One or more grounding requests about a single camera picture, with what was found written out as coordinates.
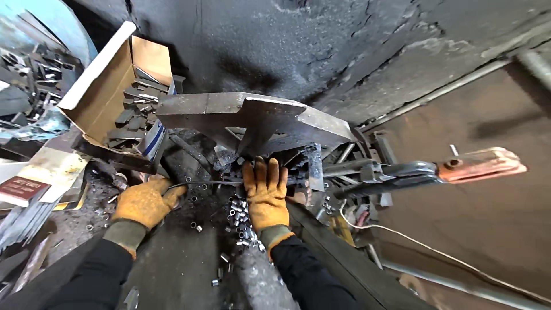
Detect person's right hand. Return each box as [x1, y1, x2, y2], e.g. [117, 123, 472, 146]
[242, 156, 290, 233]

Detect person's left hand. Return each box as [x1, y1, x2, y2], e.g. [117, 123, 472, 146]
[112, 177, 188, 230]

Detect thin black metal rod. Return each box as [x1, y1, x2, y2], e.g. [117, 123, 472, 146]
[167, 180, 244, 190]

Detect person's left forearm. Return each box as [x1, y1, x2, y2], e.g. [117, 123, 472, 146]
[39, 217, 148, 310]

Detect person's right forearm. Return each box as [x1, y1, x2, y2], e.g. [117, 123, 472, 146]
[257, 225, 360, 310]

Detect upright greyish blue metal plate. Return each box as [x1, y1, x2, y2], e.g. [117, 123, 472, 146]
[301, 143, 325, 193]

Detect pile of small metal rings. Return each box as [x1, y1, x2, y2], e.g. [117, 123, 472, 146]
[185, 177, 267, 287]

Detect thick angular steel plate guard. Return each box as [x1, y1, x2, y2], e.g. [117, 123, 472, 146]
[156, 92, 358, 158]

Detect pile of flat metal pieces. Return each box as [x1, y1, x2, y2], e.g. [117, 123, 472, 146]
[107, 67, 169, 152]

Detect yellow object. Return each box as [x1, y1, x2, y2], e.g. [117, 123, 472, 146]
[330, 215, 356, 247]

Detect yellow edged flat tray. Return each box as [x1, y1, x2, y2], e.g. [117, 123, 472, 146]
[53, 172, 90, 212]

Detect worn yellowish paper sheet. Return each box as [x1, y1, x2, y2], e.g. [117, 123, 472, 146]
[16, 133, 92, 203]

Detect person's legs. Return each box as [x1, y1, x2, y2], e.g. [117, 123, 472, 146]
[0, 201, 437, 310]

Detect open cardboard box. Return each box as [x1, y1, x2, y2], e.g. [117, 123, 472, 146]
[58, 21, 177, 162]

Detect dark red printed box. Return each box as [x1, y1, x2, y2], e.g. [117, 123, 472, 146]
[0, 176, 51, 208]

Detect bundle of grey metal strips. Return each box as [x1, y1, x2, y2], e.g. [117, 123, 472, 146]
[0, 197, 61, 254]

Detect long worn wooden strip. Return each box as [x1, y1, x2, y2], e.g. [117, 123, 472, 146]
[11, 232, 53, 295]

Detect heap of metal scraps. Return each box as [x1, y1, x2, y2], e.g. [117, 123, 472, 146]
[0, 42, 84, 130]

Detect light blue tub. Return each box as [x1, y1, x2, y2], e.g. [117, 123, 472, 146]
[0, 0, 99, 142]

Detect long grey metal pipe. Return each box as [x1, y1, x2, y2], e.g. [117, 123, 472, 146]
[381, 259, 551, 310]
[359, 58, 513, 133]

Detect large brown metal panel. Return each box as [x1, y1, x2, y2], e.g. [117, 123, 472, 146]
[366, 56, 551, 310]

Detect thin white cable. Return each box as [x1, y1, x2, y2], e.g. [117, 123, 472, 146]
[339, 199, 551, 303]

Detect lever with orange handle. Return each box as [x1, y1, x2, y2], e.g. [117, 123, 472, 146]
[323, 145, 528, 199]

